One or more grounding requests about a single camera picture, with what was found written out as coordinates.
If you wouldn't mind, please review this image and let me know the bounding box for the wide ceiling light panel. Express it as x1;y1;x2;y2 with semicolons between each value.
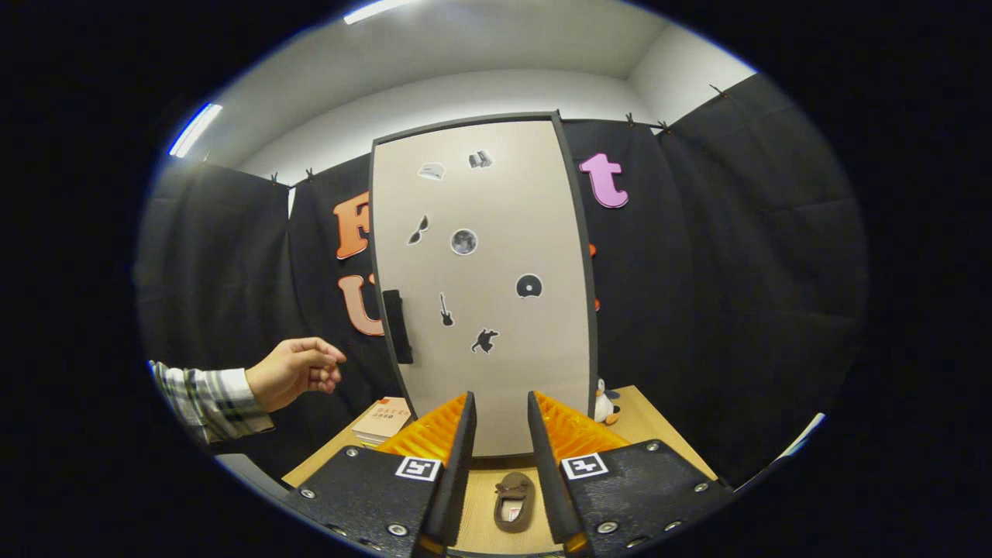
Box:
343;0;419;24

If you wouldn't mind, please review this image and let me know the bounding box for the narrow ceiling light strip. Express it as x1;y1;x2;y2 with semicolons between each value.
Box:
169;103;223;158

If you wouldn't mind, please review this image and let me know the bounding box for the stack of books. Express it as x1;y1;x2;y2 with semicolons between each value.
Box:
351;397;413;448

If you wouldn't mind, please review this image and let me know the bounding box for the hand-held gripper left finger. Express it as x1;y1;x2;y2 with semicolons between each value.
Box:
283;391;477;558

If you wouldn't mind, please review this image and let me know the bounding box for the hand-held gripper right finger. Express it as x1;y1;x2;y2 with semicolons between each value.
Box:
527;390;733;557

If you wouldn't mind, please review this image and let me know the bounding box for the penguin plush toy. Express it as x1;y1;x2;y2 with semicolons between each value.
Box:
594;378;621;425

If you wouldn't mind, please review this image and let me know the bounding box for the white board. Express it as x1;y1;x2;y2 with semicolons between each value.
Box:
736;413;826;493

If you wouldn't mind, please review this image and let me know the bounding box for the dark grey shoe cabinet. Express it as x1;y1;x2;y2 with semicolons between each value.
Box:
367;111;599;466

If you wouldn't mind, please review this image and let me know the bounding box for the brown fuzzy shoe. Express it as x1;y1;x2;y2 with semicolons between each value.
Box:
494;471;536;533

